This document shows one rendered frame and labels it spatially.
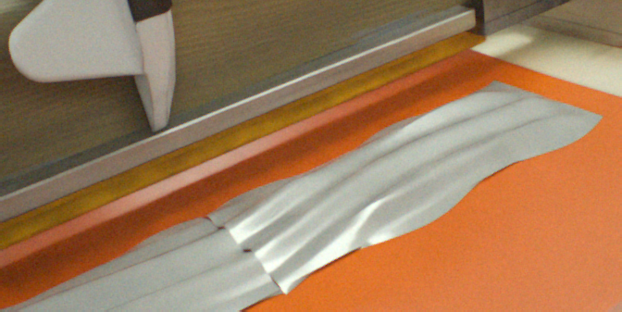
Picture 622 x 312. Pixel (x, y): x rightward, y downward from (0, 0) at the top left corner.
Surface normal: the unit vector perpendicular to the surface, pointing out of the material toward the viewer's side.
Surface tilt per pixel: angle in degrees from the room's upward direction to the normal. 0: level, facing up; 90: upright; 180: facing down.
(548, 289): 0
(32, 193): 90
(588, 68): 0
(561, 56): 0
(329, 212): 34
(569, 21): 90
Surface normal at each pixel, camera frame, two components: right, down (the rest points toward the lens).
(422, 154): 0.17, -0.56
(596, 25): -0.82, 0.37
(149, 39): 0.57, 0.50
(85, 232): -0.15, -0.88
